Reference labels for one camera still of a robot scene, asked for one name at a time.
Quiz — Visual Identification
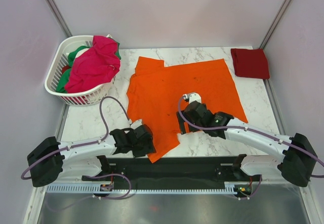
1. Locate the orange t-shirt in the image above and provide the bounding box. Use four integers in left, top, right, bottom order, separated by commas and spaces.
127, 57, 248, 163

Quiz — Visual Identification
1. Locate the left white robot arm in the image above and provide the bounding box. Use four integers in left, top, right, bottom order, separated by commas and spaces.
22, 124, 156, 188

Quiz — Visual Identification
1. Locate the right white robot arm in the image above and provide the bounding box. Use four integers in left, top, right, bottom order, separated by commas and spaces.
177, 101, 317, 187

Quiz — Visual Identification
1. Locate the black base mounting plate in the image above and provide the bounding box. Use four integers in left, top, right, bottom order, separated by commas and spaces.
93, 157, 260, 188

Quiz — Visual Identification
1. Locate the folded dark red t-shirt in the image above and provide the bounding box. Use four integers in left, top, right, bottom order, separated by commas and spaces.
231, 48, 270, 80

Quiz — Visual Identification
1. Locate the magenta t-shirt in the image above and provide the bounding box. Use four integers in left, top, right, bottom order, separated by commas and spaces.
64, 34, 121, 93

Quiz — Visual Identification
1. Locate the red garment in basket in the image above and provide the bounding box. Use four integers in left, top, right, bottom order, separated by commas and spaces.
62, 65, 71, 75

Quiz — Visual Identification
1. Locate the white plastic laundry basket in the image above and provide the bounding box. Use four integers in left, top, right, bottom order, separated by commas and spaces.
45, 35, 121, 106

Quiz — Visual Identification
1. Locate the white slotted cable duct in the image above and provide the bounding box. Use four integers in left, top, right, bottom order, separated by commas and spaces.
47, 183, 237, 195

